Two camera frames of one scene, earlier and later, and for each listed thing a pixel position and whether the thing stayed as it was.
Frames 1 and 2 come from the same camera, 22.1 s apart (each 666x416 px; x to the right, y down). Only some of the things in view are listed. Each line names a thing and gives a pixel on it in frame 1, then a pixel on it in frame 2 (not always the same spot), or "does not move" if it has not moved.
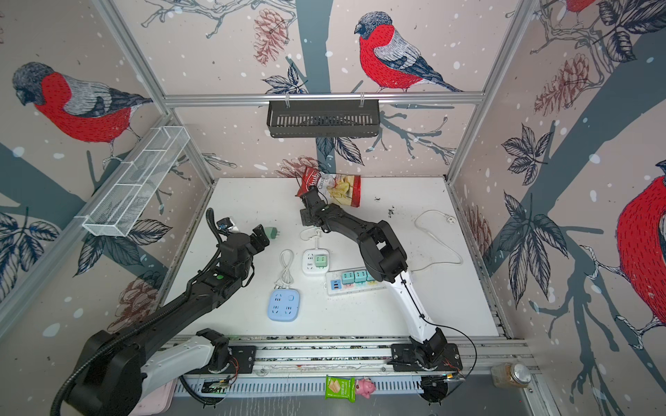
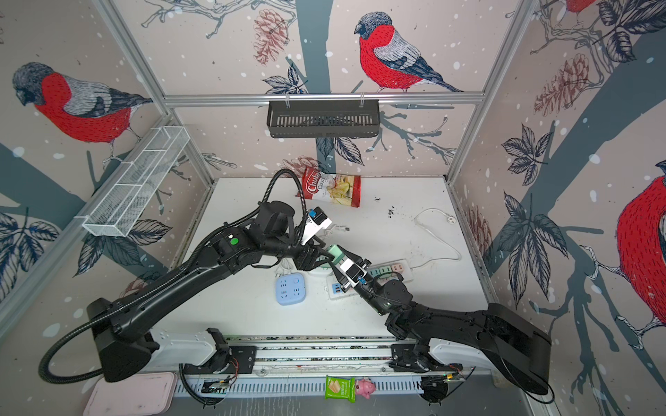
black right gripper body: (311, 216) -> (375, 289)
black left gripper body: (247, 265) -> (288, 245)
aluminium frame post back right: (521, 14) does not move
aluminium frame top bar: (186, 100) does not move
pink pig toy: (365, 386) does not move
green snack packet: (340, 387) does not move
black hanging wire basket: (323, 119) does not move
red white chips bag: (338, 189) does not move
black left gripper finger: (259, 238) -> (317, 255)
